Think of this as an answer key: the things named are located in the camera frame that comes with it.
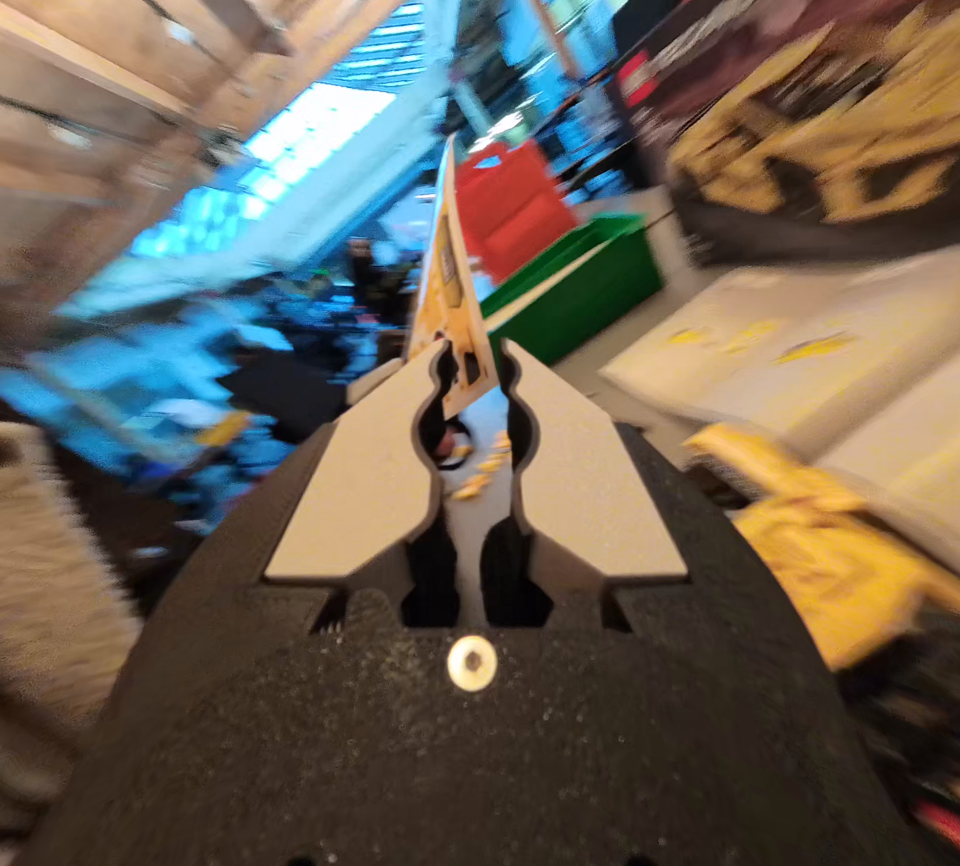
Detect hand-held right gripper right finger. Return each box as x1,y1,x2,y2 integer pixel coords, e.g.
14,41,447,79
488,338,691,627

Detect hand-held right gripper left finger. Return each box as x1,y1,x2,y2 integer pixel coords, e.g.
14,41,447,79
263,341,463,627

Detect yellow brick car model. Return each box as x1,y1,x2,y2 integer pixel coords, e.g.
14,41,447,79
683,424,960,675

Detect printed paper sheet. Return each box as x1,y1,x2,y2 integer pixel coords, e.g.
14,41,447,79
402,134,511,504

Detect green plastic bin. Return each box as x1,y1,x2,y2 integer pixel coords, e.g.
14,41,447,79
480,214,666,366

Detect open instruction booklet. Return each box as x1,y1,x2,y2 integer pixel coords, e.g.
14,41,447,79
600,248,960,567

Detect fleece-lined jacket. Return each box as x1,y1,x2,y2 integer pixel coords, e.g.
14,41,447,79
0,424,145,807

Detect red plastic container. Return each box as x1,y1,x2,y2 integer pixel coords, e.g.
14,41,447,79
455,139,580,282

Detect skylight window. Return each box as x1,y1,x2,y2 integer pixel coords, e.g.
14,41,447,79
132,79,400,264

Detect toy car box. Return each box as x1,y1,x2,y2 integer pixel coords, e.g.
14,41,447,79
615,0,960,267

